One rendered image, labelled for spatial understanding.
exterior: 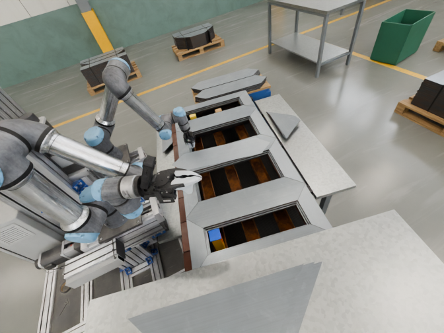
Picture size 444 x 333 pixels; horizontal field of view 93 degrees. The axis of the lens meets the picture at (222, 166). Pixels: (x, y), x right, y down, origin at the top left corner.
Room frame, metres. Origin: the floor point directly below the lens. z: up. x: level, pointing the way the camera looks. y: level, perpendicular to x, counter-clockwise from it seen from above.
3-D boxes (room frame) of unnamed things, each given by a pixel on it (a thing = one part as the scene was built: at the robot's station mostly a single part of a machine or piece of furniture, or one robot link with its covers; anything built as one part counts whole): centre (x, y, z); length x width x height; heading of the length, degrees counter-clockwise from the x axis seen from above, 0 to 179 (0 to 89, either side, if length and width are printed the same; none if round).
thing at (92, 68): (5.40, 1.93, 0.26); 1.20 x 0.80 x 0.53; 105
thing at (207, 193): (1.12, 0.15, 0.70); 1.66 x 0.08 x 0.05; 1
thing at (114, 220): (0.68, 0.60, 1.09); 0.15 x 0.15 x 0.10
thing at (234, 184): (1.12, -0.05, 0.70); 1.66 x 0.08 x 0.05; 1
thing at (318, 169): (1.24, -0.63, 0.74); 1.20 x 0.26 x 0.03; 1
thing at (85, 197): (0.68, 0.60, 1.20); 0.13 x 0.12 x 0.14; 167
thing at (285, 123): (1.39, -0.62, 0.77); 0.45 x 0.20 x 0.04; 1
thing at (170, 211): (1.31, 0.45, 0.67); 1.30 x 0.20 x 0.03; 1
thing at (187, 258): (1.12, 0.32, 0.80); 1.62 x 0.04 x 0.06; 1
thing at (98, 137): (1.17, 0.71, 1.20); 0.13 x 0.12 x 0.14; 176
